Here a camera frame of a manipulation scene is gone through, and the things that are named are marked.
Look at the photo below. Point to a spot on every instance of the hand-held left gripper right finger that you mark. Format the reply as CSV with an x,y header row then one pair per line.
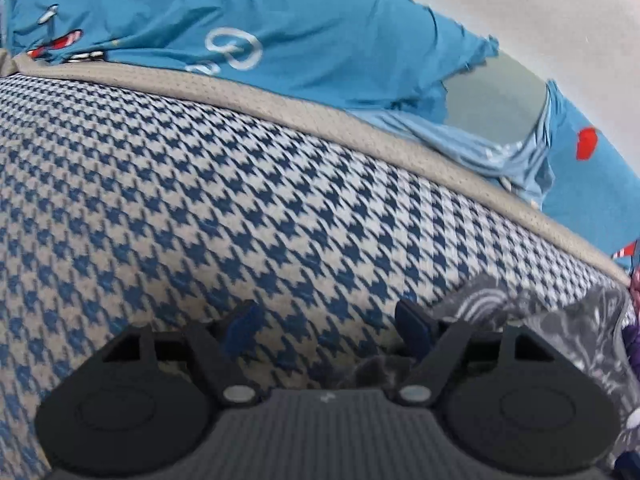
x,y
412,327

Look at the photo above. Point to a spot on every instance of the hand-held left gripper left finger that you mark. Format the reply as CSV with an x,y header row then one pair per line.
x,y
242,327

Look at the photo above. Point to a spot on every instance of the grey doodle-print fleece jacket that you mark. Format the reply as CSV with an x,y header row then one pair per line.
x,y
590,330

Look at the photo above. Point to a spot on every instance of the purple jacket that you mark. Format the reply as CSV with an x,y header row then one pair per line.
x,y
634,342

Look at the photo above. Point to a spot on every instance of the tan and pink cloth item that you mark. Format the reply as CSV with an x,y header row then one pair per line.
x,y
636,285

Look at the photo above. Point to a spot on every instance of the blue airplane-print cover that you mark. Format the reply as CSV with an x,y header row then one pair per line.
x,y
300,35

